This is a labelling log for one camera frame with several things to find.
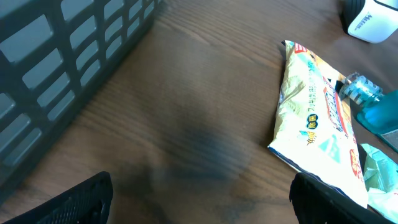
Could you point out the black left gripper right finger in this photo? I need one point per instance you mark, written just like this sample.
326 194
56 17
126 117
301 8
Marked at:
315 202

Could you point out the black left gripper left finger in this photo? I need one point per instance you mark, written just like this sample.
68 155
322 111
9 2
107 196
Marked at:
88 202

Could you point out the yellow chips snack bag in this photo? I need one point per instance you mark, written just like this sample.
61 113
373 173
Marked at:
313 130

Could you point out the light blue wet wipes pack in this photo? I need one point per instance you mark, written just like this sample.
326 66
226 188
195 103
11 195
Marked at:
380 176

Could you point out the blue mouthwash bottle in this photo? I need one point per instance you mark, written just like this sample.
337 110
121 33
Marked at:
377 111

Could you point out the white barcode scanner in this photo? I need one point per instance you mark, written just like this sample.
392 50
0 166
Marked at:
372 21

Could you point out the grey plastic mesh basket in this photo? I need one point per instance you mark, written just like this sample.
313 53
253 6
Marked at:
54 55

